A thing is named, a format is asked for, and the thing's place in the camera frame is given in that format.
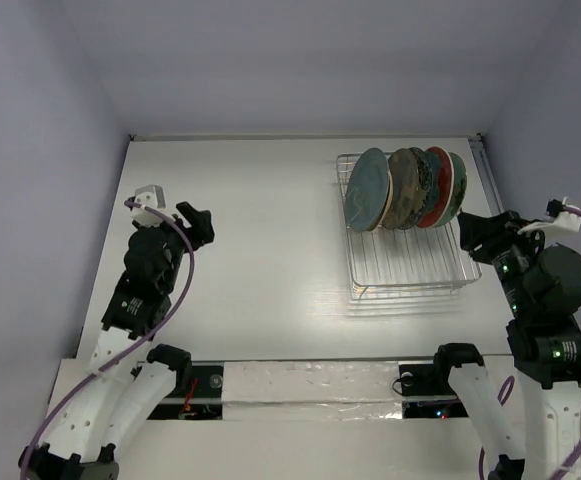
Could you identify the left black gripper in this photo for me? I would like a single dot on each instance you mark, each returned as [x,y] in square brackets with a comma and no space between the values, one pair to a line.
[200,232]

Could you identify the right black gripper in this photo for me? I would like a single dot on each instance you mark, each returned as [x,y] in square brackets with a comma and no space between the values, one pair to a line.
[493,238]

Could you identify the blue floral plate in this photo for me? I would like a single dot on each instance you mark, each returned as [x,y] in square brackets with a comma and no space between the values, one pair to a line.
[429,166]

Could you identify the red teal flower plate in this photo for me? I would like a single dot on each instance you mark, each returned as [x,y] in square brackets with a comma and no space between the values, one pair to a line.
[443,182]

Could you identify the brown speckled plate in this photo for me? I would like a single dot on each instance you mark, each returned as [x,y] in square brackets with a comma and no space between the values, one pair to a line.
[404,173]

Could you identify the beige bird plate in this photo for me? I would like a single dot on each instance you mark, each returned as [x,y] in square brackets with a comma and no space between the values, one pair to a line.
[389,198]

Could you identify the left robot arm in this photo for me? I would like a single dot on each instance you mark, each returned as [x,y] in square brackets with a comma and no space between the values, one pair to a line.
[128,374]

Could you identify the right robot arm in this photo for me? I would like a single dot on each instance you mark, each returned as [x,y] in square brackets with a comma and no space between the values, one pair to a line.
[542,286]

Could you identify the green floral plate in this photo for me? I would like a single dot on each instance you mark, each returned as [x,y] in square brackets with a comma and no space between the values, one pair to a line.
[460,183]

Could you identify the wire dish rack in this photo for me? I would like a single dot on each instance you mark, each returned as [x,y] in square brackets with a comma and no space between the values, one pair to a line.
[396,264]

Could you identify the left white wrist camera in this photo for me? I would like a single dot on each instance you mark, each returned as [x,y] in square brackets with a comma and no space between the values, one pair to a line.
[151,196]

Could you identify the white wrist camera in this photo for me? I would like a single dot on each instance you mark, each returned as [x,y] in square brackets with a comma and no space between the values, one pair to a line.
[151,196]
[562,218]

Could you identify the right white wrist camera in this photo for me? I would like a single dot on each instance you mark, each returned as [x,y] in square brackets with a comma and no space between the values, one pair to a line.
[562,218]

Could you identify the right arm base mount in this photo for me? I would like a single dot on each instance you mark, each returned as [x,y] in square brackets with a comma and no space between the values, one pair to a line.
[424,394]

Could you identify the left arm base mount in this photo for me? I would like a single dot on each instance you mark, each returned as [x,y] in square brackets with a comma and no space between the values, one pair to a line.
[198,398]

